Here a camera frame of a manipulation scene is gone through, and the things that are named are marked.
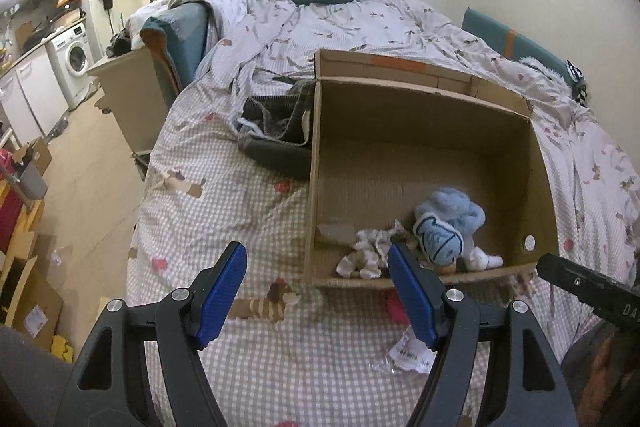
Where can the person's right leg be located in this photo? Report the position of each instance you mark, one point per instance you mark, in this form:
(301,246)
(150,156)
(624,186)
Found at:
(580,367)

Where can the blue plush toy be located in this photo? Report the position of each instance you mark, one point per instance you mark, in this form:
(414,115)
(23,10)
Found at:
(450,212)

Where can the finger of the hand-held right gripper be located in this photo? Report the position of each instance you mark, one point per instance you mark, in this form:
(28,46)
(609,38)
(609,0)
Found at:
(590,289)

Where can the yellow packet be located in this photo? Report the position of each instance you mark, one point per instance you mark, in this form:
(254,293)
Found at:
(64,348)

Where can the black and white checkered cloth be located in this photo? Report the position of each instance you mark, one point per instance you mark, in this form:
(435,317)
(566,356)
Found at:
(577,82)

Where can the large flat cardboard box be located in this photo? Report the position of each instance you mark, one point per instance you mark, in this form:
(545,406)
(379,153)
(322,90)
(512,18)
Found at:
(30,302)

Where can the person's right hand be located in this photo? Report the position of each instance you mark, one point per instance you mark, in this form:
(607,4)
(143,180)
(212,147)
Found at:
(617,382)

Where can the red and yellow storage rack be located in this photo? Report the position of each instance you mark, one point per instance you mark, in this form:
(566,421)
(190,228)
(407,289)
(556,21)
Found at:
(12,212)

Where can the wooden nightstand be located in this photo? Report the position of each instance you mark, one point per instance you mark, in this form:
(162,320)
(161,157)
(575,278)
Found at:
(135,97)

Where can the small cardboard box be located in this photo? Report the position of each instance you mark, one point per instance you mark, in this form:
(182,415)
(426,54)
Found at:
(37,154)

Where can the clear plastic wrapper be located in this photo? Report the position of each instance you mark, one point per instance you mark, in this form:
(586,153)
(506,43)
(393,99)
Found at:
(335,232)

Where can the dark grey blanket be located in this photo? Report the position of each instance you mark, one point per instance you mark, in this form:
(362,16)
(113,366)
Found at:
(275,152)

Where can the crumpled printed plastic wrapper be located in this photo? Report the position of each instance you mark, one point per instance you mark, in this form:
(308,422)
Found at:
(410,354)

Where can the beige sock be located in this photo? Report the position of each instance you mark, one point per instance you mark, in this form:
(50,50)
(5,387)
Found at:
(446,267)

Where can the dark clothes pile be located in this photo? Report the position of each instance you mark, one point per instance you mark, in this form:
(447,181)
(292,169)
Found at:
(119,44)

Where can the small white sock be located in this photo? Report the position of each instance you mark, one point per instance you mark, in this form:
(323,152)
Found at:
(482,261)

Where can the white lace sock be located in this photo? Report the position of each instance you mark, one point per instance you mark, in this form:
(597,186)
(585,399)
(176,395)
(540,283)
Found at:
(365,252)

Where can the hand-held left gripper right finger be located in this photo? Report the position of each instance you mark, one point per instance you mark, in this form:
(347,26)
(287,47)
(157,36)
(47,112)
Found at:
(415,297)

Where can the white kitchen cabinets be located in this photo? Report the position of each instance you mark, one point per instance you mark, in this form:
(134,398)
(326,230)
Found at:
(30,92)

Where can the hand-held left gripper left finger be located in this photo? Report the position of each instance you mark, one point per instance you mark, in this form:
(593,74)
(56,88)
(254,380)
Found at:
(220,297)

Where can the teal pillow with orange stripe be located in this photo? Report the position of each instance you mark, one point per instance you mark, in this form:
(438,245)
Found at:
(485,27)

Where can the white washing machine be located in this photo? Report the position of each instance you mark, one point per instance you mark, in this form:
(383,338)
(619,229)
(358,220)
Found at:
(75,57)

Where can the bed with patterned duvet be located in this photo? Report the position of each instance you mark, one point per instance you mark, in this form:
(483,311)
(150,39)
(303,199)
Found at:
(300,357)

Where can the teal mattress edge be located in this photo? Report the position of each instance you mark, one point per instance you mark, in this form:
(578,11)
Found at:
(185,37)

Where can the grey plastic bin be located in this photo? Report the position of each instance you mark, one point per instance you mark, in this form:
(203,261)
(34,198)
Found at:
(30,181)

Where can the person's leg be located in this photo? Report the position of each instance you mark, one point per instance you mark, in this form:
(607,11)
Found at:
(580,367)
(30,382)

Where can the person's left leg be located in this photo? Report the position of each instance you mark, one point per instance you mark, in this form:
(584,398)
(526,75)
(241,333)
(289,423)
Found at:
(30,382)

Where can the white fluffy cloth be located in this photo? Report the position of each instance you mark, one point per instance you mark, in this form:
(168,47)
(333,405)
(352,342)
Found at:
(545,68)

